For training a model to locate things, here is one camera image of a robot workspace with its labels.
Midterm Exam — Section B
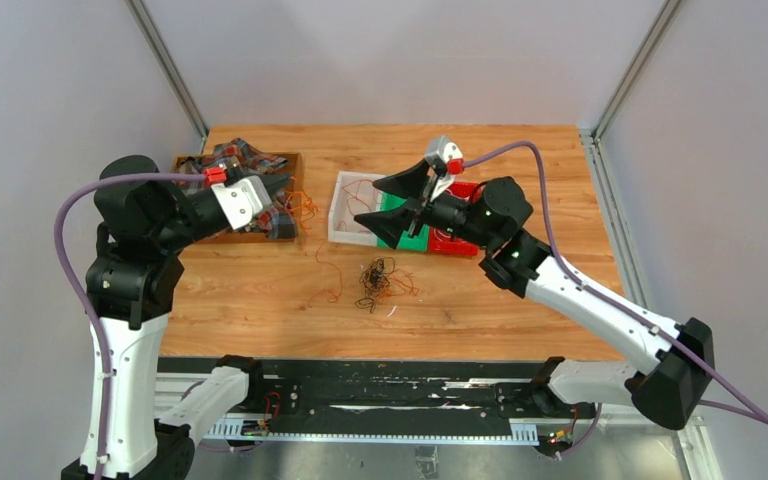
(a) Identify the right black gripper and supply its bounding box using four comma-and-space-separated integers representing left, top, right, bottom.
353, 161, 495, 251

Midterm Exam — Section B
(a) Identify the orange cable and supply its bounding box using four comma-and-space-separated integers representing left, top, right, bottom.
281, 188, 346, 306
337, 175, 385, 236

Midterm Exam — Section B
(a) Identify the cable bundle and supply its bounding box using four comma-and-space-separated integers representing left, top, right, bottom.
355, 258, 422, 315

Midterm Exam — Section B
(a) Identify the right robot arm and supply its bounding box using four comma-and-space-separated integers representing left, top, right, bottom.
354, 162, 714, 430

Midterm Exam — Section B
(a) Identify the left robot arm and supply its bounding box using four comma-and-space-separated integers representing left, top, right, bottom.
54, 155, 291, 479

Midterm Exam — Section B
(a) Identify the wooden tray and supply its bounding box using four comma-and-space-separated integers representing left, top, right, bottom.
199, 152, 304, 244

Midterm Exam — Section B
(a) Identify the plaid flannel shirt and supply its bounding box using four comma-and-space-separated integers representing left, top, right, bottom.
172, 138, 287, 232

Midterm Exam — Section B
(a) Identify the green plastic bin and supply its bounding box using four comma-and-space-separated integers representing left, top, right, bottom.
379, 193, 430, 252

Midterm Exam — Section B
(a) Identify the white plastic bin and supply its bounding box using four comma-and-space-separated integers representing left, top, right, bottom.
327, 171, 383, 247

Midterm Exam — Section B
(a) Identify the red plastic bin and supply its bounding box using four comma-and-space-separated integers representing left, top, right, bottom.
427, 181, 479, 257

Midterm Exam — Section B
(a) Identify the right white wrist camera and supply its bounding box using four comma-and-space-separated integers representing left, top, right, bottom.
423, 135, 463, 201

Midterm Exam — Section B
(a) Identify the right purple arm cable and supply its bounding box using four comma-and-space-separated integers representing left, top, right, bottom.
448, 140, 768, 461

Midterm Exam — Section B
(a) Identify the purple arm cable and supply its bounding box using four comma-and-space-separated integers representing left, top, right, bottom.
53, 166, 228, 480
448, 140, 768, 461

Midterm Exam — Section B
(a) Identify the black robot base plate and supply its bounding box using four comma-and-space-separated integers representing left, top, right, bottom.
152, 357, 624, 439

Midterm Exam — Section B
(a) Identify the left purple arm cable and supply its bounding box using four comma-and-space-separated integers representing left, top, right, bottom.
53, 166, 228, 480

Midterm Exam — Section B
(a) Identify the aluminium frame rail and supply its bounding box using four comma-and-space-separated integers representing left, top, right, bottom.
146, 358, 722, 479

